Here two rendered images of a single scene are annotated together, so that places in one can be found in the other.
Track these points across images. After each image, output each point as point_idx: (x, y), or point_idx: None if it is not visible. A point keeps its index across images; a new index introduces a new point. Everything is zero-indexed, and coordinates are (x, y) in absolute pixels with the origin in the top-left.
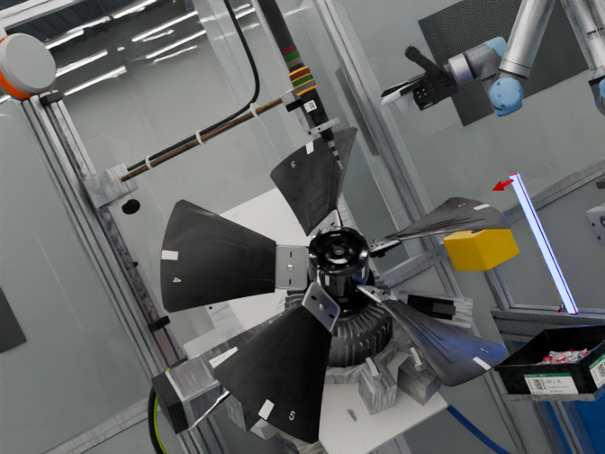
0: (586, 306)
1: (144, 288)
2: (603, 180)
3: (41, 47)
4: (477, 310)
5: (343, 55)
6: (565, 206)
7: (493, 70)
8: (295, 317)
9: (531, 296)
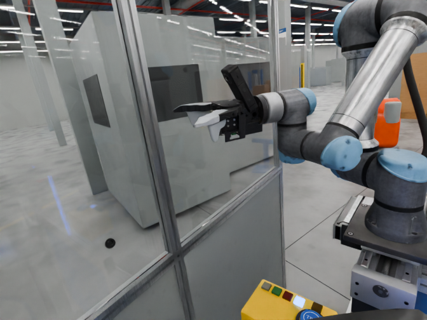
0: (244, 268)
1: None
2: (354, 237)
3: None
4: (195, 292)
5: (133, 51)
6: (247, 207)
7: (301, 119)
8: None
9: (223, 270)
